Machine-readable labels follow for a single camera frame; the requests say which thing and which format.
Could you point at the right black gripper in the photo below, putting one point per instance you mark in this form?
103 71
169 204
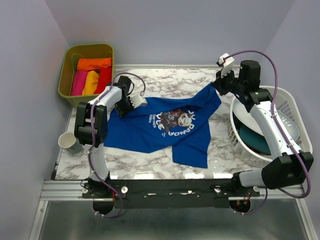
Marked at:
218 83

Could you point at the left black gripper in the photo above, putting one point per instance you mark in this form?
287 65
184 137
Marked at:
122 113

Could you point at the blue printed t shirt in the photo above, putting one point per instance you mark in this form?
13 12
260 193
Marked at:
182 124

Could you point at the olive green plastic bin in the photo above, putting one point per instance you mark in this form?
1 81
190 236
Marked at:
69 68

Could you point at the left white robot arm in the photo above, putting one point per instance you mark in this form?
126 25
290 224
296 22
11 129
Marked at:
91 123

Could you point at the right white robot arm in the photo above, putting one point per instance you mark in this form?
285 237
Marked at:
290 165

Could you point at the white round plate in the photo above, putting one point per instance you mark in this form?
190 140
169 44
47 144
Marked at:
245 117

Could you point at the red rolled t shirt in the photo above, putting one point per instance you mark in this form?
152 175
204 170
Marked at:
105 77

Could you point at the yellow rolled t shirt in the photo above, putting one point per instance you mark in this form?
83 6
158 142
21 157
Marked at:
91 83

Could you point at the pink rolled t shirt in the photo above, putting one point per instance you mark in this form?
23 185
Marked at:
78 83

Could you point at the orange rolled t shirt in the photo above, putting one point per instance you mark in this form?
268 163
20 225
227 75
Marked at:
90 64

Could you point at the teal round plate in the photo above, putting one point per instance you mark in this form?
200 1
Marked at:
253 140

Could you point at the white plastic laundry basket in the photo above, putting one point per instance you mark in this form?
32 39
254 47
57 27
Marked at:
287 105

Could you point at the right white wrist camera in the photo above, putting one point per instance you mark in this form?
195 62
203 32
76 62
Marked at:
226 63

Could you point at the aluminium frame rail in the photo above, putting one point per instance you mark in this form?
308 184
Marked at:
71 190

